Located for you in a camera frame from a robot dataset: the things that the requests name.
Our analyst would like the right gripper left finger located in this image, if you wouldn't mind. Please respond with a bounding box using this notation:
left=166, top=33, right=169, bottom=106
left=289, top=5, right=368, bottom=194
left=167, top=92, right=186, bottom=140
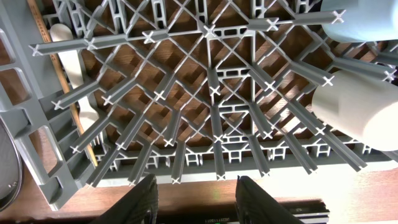
left=90, top=174, right=159, bottom=224

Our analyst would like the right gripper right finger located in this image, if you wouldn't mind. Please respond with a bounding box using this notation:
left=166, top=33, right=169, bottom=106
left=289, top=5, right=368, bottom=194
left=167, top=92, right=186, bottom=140
left=235, top=175, right=303, bottom=224

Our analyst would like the white plastic fork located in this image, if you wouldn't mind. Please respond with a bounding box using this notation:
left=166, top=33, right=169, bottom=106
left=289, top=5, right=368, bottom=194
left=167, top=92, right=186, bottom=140
left=50, top=24, right=100, bottom=132

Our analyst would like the cream white cup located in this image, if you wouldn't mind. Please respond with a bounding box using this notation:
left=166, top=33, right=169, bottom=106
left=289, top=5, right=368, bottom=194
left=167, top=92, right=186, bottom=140
left=312, top=70, right=397, bottom=151

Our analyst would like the light blue cup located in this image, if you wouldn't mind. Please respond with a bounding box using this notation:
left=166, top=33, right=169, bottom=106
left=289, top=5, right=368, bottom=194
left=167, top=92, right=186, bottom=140
left=321, top=0, right=397, bottom=43

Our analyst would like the wooden chopstick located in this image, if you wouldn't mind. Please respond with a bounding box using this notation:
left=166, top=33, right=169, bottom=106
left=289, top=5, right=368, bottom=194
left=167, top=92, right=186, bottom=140
left=27, top=0, right=98, bottom=166

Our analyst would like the grey plastic dishwasher rack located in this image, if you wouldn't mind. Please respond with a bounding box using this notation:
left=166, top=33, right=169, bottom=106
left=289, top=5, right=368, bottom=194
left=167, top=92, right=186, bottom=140
left=1, top=0, right=397, bottom=211

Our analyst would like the round black serving tray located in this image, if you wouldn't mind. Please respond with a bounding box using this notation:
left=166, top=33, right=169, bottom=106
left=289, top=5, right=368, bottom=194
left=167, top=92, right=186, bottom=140
left=1, top=121, right=24, bottom=211

